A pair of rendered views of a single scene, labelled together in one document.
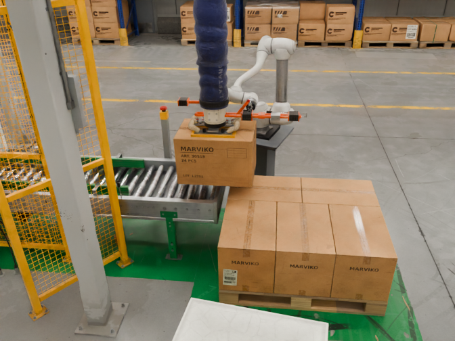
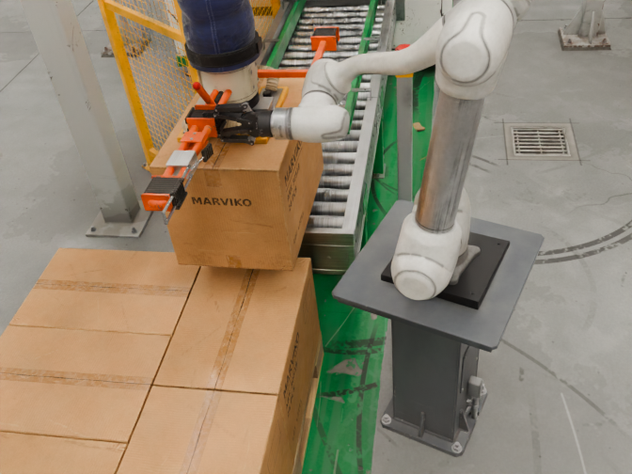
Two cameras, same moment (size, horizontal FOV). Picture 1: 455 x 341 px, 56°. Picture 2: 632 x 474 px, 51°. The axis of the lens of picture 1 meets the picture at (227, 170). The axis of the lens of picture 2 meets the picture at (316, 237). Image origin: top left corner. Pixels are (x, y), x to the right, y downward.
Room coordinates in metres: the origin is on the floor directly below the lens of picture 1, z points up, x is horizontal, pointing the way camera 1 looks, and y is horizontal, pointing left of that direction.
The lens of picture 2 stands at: (3.51, -1.81, 2.16)
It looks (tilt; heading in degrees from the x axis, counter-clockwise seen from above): 41 degrees down; 97
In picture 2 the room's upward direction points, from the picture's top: 7 degrees counter-clockwise
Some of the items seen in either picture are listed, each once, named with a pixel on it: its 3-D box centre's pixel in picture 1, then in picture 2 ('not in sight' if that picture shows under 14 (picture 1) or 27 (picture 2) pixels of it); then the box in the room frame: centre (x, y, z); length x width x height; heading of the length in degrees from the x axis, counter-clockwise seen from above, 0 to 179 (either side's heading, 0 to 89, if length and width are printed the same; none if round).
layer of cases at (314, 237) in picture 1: (300, 231); (138, 419); (2.72, -0.58, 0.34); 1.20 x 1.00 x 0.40; 83
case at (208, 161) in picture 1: (217, 151); (247, 166); (3.09, 0.08, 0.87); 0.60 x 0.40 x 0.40; 82
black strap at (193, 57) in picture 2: (214, 100); (223, 45); (3.09, 0.09, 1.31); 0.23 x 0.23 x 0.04
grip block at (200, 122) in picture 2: (247, 115); (206, 120); (3.05, -0.16, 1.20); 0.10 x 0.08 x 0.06; 172
